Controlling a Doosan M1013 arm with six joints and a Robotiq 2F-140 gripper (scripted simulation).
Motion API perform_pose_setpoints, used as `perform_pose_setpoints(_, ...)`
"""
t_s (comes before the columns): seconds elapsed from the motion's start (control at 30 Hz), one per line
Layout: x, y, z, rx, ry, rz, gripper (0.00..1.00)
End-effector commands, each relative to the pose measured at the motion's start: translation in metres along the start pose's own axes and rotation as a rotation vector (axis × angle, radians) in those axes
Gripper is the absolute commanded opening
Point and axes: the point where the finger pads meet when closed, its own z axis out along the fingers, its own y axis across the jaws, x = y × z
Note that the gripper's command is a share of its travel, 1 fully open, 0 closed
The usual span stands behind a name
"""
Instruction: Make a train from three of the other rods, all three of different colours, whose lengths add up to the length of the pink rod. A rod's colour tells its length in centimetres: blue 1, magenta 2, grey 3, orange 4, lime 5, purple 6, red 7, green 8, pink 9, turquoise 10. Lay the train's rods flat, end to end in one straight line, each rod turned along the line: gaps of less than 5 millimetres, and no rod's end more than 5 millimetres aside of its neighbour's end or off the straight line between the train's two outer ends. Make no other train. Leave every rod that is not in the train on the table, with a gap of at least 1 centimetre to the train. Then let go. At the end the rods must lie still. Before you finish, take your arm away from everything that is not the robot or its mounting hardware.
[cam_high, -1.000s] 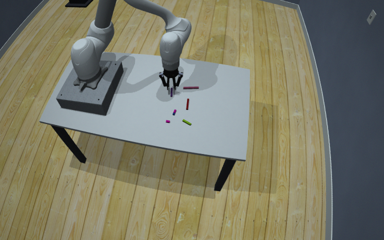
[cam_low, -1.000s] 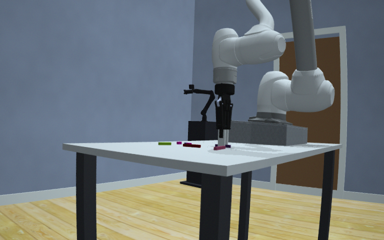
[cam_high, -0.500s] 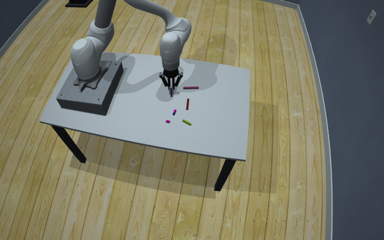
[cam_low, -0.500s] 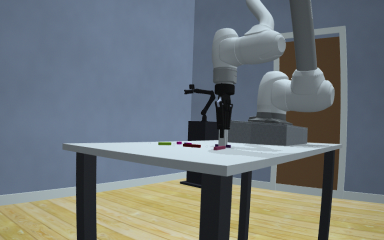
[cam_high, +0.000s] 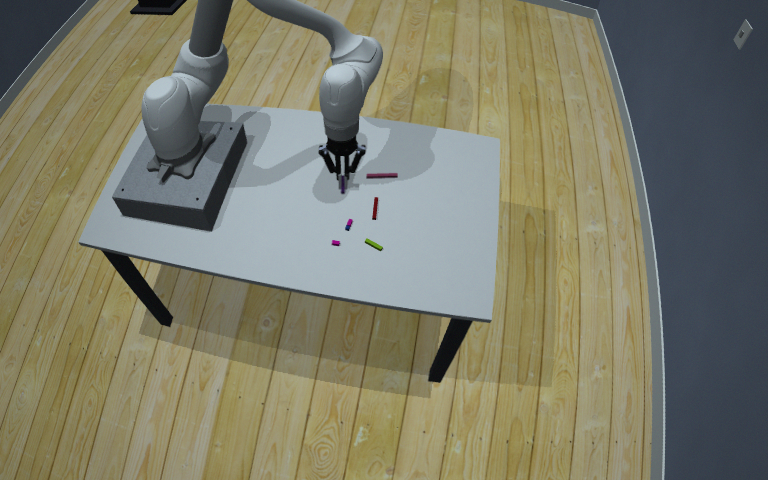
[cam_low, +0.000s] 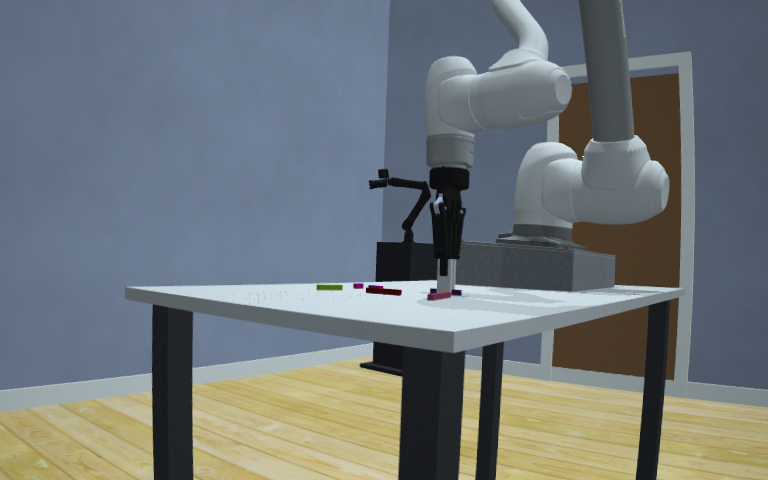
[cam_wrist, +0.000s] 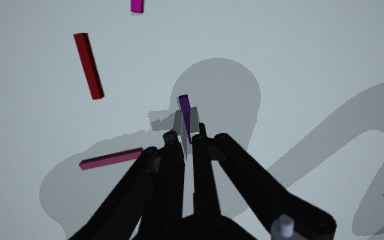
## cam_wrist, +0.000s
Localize pink rod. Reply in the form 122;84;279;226
79;147;143;170

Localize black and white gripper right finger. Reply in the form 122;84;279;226
190;106;337;240

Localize dark red rod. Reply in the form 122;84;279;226
73;33;105;100

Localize magenta rectangular block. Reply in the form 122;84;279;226
131;0;144;13

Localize purple rod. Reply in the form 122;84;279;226
179;94;192;144

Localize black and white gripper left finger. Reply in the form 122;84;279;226
68;110;187;240

